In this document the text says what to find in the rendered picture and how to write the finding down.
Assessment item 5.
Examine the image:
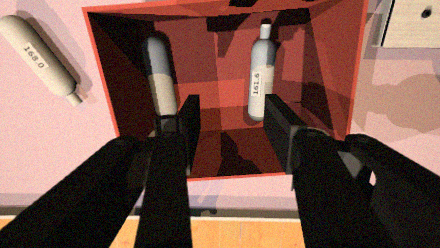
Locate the grey table edge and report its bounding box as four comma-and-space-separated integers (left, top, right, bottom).
0, 207, 300, 222

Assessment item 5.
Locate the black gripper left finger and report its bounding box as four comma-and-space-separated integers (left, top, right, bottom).
0, 94, 201, 248

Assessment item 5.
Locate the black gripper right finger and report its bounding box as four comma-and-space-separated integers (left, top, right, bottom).
263, 94, 440, 248

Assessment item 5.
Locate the red open box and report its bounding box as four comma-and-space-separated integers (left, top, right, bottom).
81, 0, 369, 182

